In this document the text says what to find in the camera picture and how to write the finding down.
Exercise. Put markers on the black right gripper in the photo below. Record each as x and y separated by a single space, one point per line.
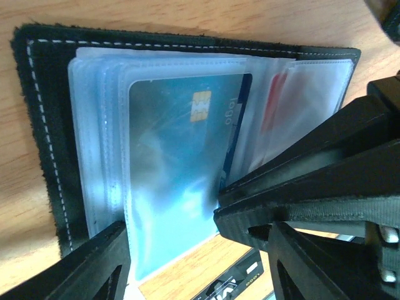
365 123

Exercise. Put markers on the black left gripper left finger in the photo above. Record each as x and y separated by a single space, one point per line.
98 269

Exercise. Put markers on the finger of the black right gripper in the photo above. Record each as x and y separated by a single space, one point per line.
233 221

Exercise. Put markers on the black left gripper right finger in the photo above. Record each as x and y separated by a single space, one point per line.
305 266

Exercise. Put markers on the black vip card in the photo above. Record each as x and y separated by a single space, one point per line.
235 279

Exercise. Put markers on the blue card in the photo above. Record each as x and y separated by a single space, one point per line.
183 132

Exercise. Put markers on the red card with black stripe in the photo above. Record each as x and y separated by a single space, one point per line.
274 95

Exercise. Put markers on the black leather card holder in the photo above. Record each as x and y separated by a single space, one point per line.
42 53

